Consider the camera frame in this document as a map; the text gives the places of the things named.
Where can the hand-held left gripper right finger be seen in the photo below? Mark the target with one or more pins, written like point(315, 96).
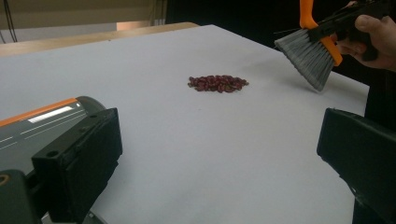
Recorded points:
point(361, 155)

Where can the grey dustpan with orange lip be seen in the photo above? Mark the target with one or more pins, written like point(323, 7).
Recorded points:
point(34, 137)

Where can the orange brush with grey bristles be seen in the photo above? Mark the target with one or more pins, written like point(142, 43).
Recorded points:
point(311, 59)

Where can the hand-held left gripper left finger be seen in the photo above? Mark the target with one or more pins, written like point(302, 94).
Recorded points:
point(84, 161)

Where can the light wooden furniture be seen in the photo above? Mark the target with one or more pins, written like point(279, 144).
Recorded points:
point(77, 12)

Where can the wooden table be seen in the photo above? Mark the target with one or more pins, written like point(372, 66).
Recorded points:
point(77, 39)

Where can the pile of red beans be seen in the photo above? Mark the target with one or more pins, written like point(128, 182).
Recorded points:
point(218, 83)

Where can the white board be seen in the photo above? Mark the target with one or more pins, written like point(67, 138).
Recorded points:
point(218, 149)

